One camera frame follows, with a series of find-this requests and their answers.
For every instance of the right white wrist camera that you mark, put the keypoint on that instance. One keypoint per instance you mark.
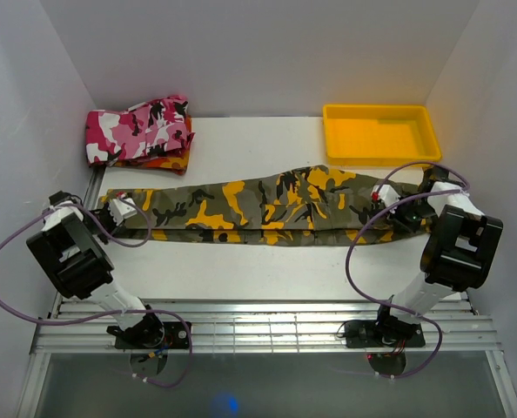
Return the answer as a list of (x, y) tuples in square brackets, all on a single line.
[(384, 196)]

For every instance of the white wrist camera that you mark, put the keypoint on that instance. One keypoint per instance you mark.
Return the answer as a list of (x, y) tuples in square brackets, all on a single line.
[(122, 207), (384, 196)]

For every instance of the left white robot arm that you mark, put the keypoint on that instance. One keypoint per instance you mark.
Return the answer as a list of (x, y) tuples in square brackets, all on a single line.
[(69, 248)]

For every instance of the yellow plastic tray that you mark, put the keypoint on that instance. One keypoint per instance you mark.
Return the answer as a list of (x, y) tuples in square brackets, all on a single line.
[(378, 134)]

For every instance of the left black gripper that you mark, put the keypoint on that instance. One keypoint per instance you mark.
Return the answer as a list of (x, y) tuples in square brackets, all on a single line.
[(113, 228)]

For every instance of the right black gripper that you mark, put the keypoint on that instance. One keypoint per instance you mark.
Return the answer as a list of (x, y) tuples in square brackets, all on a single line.
[(396, 217)]

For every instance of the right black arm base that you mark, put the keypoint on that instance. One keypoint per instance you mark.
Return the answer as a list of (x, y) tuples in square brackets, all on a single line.
[(371, 339)]

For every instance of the olive yellow camouflage trousers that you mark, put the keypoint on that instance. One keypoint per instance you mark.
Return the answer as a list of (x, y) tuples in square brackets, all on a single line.
[(309, 206)]

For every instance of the orange camouflage folded trousers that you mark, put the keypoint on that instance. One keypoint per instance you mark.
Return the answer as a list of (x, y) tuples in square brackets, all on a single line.
[(176, 161)]

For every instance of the pink camouflage folded trousers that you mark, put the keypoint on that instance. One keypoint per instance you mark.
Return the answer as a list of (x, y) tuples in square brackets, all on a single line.
[(142, 132)]

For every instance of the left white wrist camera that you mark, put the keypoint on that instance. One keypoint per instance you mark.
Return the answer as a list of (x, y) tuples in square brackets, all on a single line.
[(122, 207)]

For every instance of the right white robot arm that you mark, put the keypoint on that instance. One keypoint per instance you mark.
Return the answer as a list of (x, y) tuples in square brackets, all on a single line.
[(458, 254)]

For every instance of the aluminium rail frame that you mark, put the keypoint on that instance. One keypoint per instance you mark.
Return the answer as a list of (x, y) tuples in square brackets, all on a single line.
[(267, 325)]

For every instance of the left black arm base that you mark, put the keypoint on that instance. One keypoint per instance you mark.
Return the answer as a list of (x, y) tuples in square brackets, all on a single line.
[(150, 358)]

